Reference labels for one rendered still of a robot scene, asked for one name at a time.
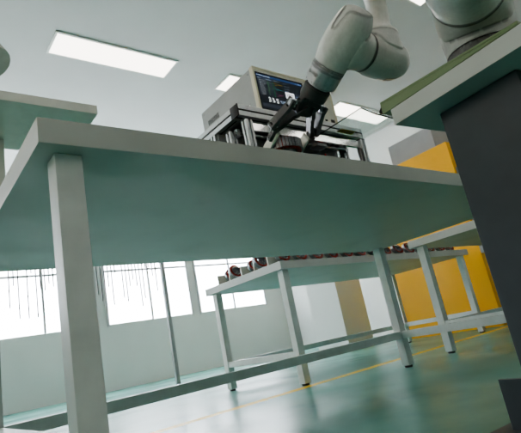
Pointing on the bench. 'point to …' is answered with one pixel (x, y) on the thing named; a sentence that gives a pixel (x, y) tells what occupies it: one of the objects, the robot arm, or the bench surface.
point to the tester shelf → (229, 121)
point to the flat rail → (310, 140)
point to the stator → (289, 143)
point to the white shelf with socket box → (13, 127)
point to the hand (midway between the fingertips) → (284, 148)
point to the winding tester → (242, 95)
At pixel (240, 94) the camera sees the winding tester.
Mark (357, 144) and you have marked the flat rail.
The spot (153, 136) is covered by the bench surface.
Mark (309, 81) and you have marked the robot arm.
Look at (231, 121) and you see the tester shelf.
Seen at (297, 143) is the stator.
